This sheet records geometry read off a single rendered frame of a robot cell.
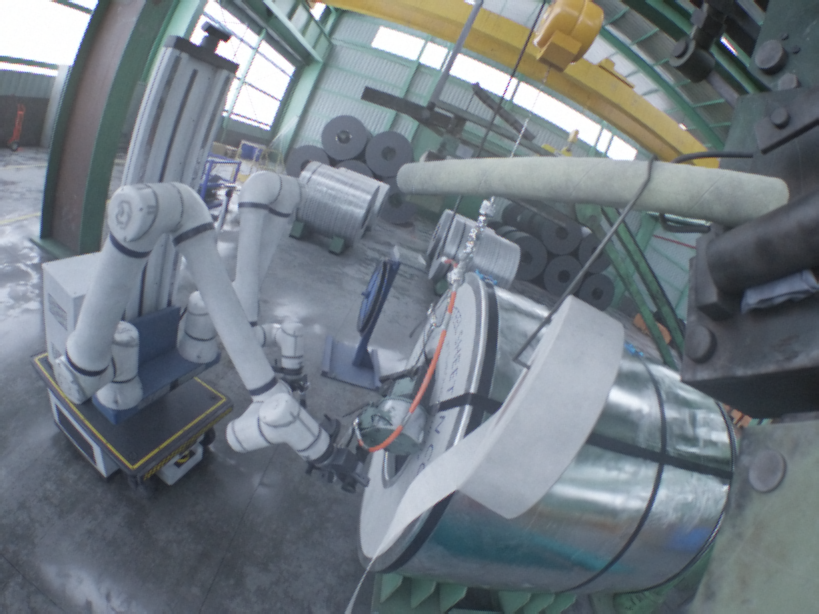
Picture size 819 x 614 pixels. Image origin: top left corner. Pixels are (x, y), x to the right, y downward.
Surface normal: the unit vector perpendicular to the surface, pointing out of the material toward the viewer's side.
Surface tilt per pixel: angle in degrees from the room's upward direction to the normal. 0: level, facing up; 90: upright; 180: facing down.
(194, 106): 90
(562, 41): 113
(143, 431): 0
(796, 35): 90
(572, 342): 39
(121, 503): 0
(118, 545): 0
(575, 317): 24
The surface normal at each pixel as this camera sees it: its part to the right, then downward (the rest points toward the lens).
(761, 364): -0.92, -0.37
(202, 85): 0.90, 0.43
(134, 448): 0.38, -0.87
